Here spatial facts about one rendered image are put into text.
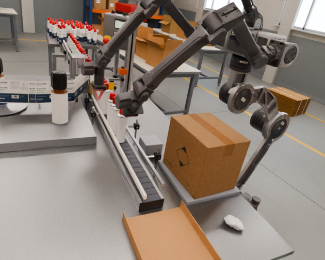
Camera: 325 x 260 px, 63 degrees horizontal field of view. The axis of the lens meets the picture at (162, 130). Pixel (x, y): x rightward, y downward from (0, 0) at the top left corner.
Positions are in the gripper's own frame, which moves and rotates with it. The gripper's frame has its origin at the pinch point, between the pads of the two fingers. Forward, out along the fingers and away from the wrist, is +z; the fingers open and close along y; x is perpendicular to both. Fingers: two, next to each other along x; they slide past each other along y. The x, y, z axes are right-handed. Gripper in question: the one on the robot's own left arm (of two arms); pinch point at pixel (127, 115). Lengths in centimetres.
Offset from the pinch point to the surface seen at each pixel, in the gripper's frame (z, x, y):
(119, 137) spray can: 13.2, 7.0, 1.9
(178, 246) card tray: -23, 62, -1
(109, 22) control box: 5, -61, -3
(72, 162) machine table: 16.2, 16.6, 26.8
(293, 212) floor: 77, 78, -169
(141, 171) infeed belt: -0.5, 28.8, -0.9
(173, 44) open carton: 113, -133, -115
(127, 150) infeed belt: 11.8, 14.9, -0.2
